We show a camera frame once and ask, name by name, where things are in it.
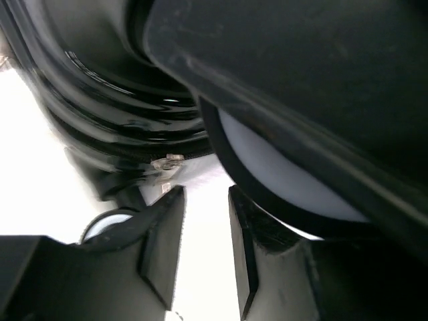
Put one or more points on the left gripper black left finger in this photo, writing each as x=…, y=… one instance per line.
x=125, y=273

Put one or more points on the black and white suitcase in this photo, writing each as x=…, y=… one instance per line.
x=316, y=109

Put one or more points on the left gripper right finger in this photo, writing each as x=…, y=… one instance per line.
x=283, y=276

